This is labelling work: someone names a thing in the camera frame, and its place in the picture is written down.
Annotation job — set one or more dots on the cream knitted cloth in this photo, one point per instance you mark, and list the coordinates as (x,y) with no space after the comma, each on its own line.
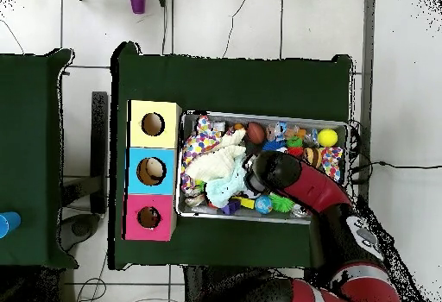
(214,164)

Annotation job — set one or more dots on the polka dot cloth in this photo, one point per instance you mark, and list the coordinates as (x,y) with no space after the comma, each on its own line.
(331,160)
(200,143)

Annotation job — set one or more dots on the mint knitted cloth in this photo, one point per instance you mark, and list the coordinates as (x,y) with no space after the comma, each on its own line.
(221,188)

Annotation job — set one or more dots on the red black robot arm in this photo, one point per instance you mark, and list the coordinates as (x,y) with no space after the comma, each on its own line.
(310,184)

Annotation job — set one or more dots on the shallow mesh bin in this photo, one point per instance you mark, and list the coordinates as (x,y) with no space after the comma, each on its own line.
(184,214)

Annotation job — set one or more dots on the wooden box with three holes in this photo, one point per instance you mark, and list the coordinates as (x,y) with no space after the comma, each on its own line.
(152,184)

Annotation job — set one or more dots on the blue building block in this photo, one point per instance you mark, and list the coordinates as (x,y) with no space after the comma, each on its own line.
(230,207)

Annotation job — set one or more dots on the globe print ball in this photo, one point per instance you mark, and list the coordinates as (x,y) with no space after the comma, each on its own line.
(263,204)

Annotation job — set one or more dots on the dark green table cloth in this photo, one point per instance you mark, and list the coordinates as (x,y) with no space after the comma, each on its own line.
(224,84)
(27,177)

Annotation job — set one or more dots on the green puffer ball with eyes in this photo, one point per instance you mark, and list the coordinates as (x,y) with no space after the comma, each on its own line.
(281,202)

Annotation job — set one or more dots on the yellow smooth ball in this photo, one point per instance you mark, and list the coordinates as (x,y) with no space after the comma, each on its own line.
(327,137)

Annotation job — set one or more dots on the purple plastic cup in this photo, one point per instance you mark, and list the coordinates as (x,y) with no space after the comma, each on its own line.
(137,3)

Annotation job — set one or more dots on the blue plastic cup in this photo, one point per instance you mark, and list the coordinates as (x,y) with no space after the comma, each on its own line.
(10,222)

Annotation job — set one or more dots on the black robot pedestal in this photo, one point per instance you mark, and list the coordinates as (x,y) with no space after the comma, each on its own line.
(200,281)

